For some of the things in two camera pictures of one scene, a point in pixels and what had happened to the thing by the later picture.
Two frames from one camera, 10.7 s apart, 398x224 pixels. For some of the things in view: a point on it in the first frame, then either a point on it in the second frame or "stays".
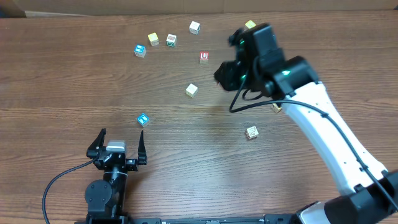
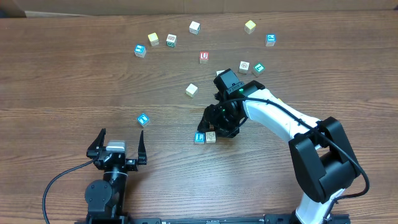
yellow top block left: [153, 39] stays
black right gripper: [229, 71] → [210, 119]
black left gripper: [132, 164] stays
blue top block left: [140, 50] stays
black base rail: [263, 219] stays
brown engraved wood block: [251, 132] → [210, 137]
